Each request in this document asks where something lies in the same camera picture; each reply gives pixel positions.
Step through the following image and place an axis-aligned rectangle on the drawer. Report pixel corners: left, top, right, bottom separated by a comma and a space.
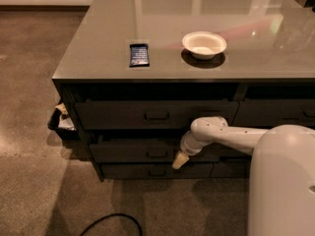
100, 162, 214, 180
90, 139, 250, 163
210, 159, 250, 178
75, 100, 238, 130
232, 99, 315, 127

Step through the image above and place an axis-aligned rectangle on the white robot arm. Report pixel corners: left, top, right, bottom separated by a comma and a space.
172, 116, 315, 236

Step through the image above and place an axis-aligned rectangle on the dark grey drawer cabinet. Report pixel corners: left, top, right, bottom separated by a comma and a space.
53, 0, 315, 179

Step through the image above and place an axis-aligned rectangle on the white bowl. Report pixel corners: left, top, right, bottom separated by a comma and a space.
182, 31, 227, 60

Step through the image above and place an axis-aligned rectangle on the black bin with trash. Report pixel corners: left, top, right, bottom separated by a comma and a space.
47, 102, 79, 141

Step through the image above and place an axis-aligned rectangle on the black floor cable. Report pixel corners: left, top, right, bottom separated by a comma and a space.
78, 212, 144, 236

